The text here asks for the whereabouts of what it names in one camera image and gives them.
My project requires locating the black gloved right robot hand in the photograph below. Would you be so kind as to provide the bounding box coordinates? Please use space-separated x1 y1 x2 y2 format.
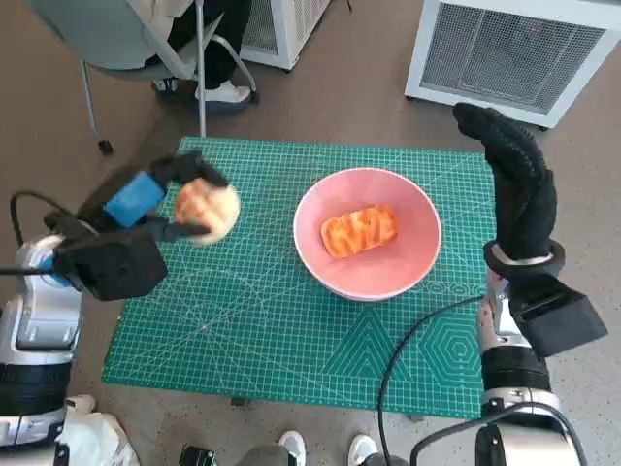
451 101 559 264

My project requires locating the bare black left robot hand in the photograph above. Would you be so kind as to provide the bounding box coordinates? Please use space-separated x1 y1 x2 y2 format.
77 149 231 244

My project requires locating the round pale toy bun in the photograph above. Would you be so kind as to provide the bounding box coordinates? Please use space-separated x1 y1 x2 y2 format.
174 176 243 246

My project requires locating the pink bowl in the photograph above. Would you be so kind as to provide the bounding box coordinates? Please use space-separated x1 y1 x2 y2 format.
291 166 443 302

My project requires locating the orange toy bread loaf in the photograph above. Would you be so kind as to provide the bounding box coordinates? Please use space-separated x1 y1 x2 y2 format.
319 203 400 260

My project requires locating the grey chair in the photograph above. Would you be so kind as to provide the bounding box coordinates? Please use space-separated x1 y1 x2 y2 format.
25 0 261 157

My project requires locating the person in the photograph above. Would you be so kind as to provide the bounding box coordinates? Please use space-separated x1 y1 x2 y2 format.
144 0 254 116

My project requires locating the green cutting mat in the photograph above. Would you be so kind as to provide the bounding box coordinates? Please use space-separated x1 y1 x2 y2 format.
100 136 497 421

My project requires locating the small white grille cabinet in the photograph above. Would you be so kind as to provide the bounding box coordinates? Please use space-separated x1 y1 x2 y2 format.
239 0 334 71

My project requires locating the white plastic bag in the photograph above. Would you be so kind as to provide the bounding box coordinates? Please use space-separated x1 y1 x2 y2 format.
54 393 143 466

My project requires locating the black device on floor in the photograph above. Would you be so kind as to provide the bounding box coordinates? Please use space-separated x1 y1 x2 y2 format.
178 443 217 466

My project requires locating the white shoe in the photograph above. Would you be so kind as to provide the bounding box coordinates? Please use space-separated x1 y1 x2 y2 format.
348 433 380 466
277 429 309 466

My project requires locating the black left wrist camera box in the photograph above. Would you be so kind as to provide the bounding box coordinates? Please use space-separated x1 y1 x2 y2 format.
51 224 169 303

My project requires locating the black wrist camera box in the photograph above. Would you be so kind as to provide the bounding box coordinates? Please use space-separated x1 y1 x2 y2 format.
51 224 169 303
508 273 609 360

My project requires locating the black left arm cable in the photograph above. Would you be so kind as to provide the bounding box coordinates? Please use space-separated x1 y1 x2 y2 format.
9 189 83 247

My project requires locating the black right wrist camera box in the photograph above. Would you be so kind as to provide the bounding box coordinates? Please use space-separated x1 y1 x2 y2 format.
508 273 609 360

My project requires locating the black right shoulder cable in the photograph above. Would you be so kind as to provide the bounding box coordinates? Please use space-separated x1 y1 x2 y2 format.
409 417 486 466

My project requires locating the long black robot cable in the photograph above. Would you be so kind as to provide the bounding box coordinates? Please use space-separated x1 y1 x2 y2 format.
376 294 488 466

